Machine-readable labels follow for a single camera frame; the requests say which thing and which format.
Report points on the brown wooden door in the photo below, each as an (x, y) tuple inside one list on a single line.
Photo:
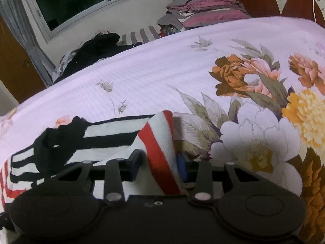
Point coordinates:
[(15, 66)]

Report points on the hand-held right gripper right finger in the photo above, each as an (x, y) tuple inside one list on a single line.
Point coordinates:
[(182, 167)]

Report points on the sliding glass window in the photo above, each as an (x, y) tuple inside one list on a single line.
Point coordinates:
[(71, 2)]

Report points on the floral pink bedsheet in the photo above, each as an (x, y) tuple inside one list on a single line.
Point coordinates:
[(157, 76)]

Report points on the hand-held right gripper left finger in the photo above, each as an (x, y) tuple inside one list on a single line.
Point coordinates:
[(135, 166)]

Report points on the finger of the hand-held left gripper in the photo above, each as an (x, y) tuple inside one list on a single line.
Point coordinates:
[(61, 137)]

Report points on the striped black white red shirt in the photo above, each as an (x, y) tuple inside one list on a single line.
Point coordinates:
[(157, 142)]

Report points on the colourful patterned cloth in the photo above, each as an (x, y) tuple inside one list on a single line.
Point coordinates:
[(168, 30)]

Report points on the grey white striped cloth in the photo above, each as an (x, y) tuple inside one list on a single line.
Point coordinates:
[(142, 34)]

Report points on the black clothes pile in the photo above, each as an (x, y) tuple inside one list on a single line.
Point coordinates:
[(88, 50)]

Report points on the stack of folded bedding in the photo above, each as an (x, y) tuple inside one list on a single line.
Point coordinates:
[(210, 10)]

